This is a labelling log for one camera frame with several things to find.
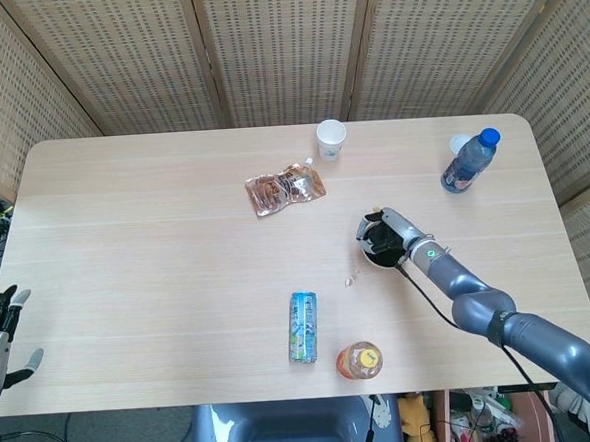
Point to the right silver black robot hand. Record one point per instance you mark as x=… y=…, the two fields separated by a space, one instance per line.
x=396 y=230

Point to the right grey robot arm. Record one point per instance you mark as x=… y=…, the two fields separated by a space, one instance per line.
x=474 y=290

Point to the white bowl of dark liquid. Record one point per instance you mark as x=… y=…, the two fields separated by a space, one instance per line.
x=382 y=262

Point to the blue capped drink bottle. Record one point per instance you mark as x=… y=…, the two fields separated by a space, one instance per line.
x=464 y=168

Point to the orange drink bottle yellow cap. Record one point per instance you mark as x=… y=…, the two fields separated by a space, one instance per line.
x=359 y=362

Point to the small beige crumbs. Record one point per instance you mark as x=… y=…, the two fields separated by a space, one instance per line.
x=349 y=280

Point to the clear plastic lid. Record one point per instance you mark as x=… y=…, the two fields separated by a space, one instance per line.
x=455 y=143

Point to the white paper cup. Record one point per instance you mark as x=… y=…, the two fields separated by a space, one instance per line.
x=331 y=141

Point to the brown spout pouch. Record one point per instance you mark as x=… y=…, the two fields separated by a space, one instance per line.
x=283 y=187

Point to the light blue beverage can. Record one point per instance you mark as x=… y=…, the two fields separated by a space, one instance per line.
x=303 y=328

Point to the yellow plush toy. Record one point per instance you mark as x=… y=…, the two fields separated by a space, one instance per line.
x=417 y=414

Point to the reddish wooden crate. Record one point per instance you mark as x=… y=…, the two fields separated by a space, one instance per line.
x=442 y=422

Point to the woven folding screen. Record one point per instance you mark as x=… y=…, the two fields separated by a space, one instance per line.
x=284 y=51

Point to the grey robot torso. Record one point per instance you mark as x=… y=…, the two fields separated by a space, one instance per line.
x=298 y=431

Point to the white perforated bracket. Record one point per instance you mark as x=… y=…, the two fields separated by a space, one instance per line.
x=382 y=411

